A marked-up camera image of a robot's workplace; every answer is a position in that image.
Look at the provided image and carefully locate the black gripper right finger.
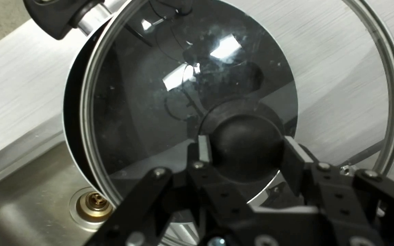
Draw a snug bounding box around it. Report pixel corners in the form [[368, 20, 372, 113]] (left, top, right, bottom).
[[281, 135, 394, 246]]

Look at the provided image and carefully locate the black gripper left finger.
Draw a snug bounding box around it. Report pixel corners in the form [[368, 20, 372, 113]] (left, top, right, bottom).
[[87, 133, 253, 246]]

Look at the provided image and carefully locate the glass lid with black knob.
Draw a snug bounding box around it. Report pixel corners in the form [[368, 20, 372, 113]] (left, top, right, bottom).
[[78, 0, 394, 246]]

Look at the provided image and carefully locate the stainless steel sink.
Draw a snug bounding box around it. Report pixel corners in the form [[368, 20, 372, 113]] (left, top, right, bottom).
[[0, 135, 130, 246]]

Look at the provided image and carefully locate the black pot with handles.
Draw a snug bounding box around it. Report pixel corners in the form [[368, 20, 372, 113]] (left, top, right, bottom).
[[24, 0, 300, 215]]

